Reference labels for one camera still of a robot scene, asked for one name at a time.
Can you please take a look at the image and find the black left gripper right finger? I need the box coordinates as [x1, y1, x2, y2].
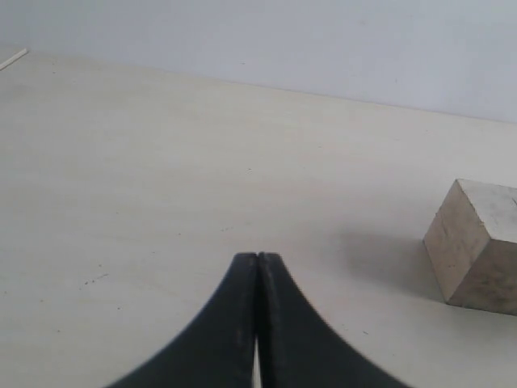
[256, 252, 404, 387]

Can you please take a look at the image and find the white strip on table edge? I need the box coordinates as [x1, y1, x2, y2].
[0, 48, 28, 70]

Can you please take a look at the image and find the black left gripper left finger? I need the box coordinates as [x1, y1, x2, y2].
[111, 253, 258, 388]

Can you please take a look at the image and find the largest wooden cube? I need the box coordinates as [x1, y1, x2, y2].
[423, 179, 516, 315]

